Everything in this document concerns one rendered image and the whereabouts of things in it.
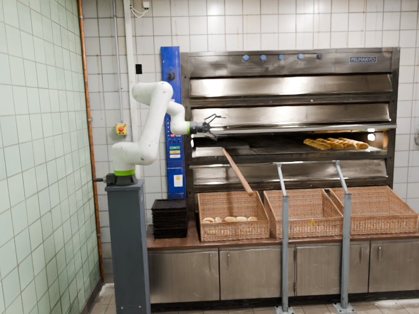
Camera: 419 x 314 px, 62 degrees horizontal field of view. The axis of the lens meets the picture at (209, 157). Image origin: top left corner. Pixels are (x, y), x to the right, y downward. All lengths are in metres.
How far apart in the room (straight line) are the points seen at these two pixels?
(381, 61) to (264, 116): 1.16
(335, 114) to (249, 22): 1.12
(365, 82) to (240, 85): 1.12
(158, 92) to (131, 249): 0.95
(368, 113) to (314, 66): 0.65
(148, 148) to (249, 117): 1.38
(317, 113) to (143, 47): 1.63
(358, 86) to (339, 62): 0.27
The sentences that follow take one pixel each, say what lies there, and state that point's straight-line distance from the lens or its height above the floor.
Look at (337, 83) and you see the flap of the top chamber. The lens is 3.36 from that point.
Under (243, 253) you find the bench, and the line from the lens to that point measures 2.84.
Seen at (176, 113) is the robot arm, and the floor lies 1.60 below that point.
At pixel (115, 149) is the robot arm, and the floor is 1.42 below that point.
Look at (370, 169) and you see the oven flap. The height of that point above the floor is 1.01.
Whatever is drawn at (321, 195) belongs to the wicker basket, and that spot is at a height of 0.79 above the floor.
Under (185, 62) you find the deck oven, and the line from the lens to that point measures 3.12.
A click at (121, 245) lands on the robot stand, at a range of 2.20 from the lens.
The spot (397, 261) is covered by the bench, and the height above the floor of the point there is 0.36.
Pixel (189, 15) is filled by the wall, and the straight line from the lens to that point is 3.19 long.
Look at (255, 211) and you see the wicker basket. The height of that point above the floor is 0.67.
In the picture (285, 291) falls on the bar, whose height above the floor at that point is 0.19.
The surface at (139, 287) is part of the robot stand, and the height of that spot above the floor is 0.57.
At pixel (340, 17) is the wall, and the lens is 3.43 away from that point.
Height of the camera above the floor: 1.67
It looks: 9 degrees down
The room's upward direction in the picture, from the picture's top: 2 degrees counter-clockwise
